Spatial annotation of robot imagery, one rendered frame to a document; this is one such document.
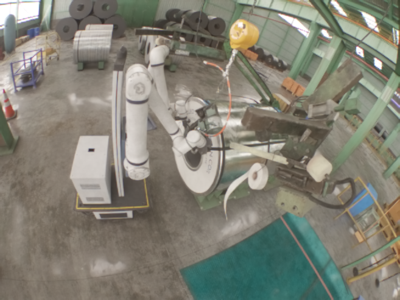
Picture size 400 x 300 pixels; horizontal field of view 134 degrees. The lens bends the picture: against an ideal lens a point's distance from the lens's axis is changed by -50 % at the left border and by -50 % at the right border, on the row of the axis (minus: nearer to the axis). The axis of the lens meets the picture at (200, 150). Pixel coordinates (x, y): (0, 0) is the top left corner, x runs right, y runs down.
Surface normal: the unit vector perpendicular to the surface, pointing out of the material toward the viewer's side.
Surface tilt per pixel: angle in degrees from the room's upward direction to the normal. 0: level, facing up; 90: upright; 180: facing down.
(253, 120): 90
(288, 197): 90
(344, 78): 90
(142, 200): 0
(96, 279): 0
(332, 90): 90
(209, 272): 0
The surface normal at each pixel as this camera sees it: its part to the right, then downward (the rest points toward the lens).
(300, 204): -0.86, 0.09
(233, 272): 0.29, -0.70
